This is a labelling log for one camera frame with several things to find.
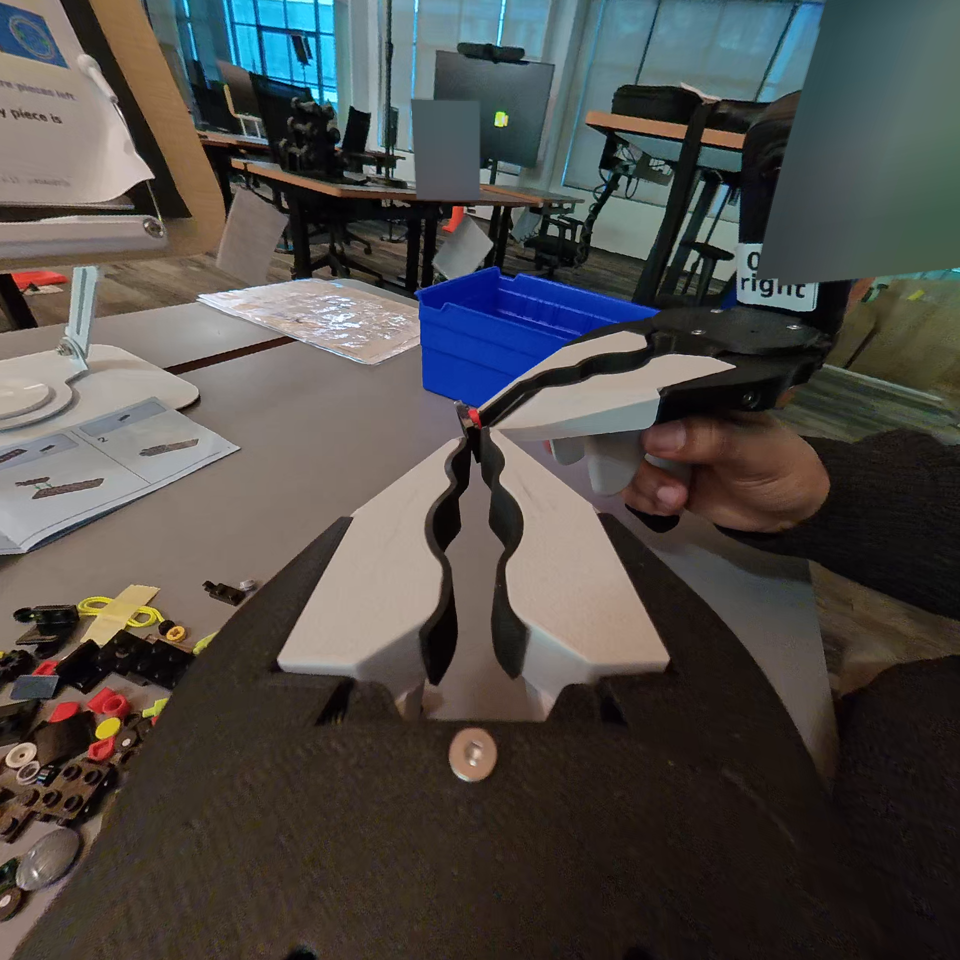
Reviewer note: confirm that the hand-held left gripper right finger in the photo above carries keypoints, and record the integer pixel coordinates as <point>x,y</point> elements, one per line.
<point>581,600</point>

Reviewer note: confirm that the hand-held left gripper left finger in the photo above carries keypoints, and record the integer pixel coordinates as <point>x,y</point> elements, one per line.
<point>360,592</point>

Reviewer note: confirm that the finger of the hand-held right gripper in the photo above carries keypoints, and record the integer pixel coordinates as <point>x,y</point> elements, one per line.
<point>592,352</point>
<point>600,409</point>

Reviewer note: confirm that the small black lego piece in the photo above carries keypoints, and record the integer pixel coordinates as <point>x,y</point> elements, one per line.
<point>468,439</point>

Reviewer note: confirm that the person's right forearm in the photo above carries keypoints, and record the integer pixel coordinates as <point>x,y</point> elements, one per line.
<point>892,525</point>

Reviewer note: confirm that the lego instruction booklet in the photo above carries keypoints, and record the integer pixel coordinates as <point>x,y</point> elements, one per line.
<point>150,465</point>

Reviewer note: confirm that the pile of loose lego pieces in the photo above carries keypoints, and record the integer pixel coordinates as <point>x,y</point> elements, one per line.
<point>75,720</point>

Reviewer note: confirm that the person's right hand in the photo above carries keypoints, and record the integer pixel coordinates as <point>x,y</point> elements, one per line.
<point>742,472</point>

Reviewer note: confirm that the blue plastic bin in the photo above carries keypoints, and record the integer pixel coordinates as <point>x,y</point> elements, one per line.
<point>480,352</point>

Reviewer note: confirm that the brown cardboard box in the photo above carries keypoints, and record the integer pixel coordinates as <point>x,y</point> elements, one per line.
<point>900,330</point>

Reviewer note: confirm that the grey leaning panel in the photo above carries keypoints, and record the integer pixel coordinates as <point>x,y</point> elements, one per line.
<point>463,247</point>
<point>251,236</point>

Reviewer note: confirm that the wooden standing desk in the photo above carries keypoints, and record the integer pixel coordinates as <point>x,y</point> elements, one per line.
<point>660,129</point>

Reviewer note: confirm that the tan tape strip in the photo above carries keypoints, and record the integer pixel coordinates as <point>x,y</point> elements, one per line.
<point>124,609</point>

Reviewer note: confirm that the black bag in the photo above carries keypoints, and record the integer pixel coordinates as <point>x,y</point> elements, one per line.
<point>660,101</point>

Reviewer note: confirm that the black monitor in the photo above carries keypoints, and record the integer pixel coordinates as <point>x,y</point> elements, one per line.
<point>521,90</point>

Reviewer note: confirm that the sheet in clear plastic sleeve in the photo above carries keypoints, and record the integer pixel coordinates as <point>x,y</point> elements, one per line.
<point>315,319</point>

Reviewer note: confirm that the long wooden office desk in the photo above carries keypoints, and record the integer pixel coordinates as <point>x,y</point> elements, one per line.
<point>360,189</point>

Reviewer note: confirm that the white document stand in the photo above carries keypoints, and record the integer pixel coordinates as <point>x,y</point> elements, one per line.
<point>135,382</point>

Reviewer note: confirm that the black webcam bar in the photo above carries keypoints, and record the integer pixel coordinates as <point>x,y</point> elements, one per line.
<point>491,51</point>

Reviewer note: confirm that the black stacked equipment rack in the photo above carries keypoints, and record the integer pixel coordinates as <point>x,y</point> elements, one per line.
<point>309,135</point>

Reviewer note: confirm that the person's dark clothing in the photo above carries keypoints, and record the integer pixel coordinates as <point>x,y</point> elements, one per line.
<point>907,787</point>

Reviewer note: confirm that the wooden board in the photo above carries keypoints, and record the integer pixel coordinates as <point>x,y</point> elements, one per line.
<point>176,127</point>

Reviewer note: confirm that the printed paper sheet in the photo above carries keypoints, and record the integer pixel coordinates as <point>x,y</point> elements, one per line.
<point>60,142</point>

